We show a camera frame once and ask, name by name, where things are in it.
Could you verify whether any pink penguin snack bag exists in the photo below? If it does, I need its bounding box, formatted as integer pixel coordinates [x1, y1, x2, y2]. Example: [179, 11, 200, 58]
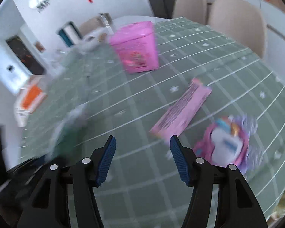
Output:
[193, 115, 263, 174]

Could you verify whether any green checked tablecloth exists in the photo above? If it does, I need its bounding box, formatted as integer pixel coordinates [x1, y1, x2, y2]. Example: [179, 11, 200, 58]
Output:
[20, 18, 285, 227]

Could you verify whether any orange white box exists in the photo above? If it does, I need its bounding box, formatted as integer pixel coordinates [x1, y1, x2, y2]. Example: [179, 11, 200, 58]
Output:
[14, 76, 47, 128]

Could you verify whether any pink flat box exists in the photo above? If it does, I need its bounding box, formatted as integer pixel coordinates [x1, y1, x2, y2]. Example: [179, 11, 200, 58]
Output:
[150, 78, 212, 143]

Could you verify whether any pink storage box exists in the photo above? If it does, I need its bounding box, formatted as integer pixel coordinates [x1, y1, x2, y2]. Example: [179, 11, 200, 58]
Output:
[109, 21, 159, 73]

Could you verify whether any metal kettle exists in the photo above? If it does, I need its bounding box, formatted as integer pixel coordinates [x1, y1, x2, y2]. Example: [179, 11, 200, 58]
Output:
[99, 13, 114, 31]

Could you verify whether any far beige chair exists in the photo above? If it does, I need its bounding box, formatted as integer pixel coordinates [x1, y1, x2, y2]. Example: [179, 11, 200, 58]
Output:
[172, 0, 207, 25]

